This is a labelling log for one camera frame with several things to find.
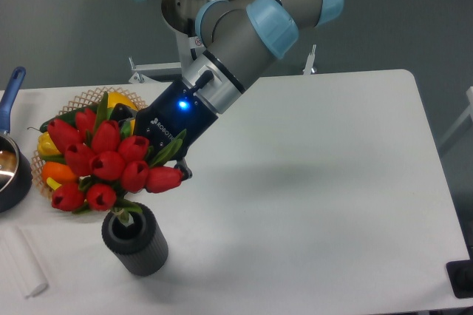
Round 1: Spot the yellow bell pepper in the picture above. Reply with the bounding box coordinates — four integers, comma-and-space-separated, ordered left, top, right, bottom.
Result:
37, 132, 61, 156

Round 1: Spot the green cucumber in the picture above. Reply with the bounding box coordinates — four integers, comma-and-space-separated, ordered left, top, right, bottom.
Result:
28, 104, 98, 133

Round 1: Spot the red tulip bouquet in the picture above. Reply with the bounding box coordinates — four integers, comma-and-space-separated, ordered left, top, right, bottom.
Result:
41, 93, 186, 226

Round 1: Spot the white folded cloth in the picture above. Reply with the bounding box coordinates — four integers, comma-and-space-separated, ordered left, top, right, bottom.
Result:
1, 226, 49, 299

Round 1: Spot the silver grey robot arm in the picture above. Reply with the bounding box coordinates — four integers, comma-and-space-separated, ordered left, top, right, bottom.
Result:
135, 0, 344, 178

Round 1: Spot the dark grey ribbed vase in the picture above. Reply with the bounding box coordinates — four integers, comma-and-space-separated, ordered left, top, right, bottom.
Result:
101, 204, 169, 277

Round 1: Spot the black device at table edge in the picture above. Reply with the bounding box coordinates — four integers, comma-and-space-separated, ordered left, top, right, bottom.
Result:
446, 260, 472, 299

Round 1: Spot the yellow squash upper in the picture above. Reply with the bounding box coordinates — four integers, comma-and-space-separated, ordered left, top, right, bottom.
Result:
107, 92, 137, 110

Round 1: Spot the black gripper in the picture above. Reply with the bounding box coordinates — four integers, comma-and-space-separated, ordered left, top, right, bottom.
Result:
107, 81, 217, 181

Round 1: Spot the blue handled saucepan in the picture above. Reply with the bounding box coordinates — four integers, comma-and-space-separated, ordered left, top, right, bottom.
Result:
1, 67, 32, 212

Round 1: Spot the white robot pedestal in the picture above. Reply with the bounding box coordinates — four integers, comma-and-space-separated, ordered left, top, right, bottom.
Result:
160, 0, 241, 81

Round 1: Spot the woven wicker basket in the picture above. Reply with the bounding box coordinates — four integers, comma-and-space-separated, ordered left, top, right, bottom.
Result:
30, 87, 147, 200

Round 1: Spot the orange fruit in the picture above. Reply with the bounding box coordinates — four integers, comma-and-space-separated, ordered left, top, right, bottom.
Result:
41, 161, 79, 184

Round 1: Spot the white metal base frame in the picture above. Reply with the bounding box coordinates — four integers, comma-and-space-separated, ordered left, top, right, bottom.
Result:
128, 44, 318, 84

